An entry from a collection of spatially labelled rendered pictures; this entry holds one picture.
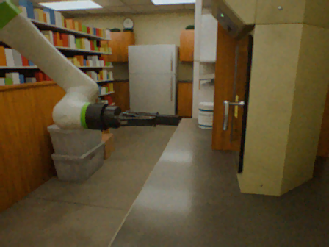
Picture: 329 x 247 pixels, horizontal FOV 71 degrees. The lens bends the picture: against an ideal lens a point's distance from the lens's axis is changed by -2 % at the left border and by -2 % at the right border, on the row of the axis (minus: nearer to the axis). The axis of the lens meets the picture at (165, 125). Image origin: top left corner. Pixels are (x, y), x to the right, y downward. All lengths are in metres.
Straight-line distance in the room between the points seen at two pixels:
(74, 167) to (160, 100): 3.36
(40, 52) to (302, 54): 0.78
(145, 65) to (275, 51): 5.17
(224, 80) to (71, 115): 0.62
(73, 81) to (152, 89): 4.90
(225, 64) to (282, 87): 0.40
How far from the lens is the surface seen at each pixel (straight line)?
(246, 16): 0.67
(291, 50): 0.68
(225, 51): 1.03
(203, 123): 1.42
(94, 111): 0.77
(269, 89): 0.67
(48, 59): 0.89
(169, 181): 0.78
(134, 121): 0.71
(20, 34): 0.88
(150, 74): 5.72
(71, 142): 2.78
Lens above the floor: 1.31
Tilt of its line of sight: 14 degrees down
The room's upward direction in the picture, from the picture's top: straight up
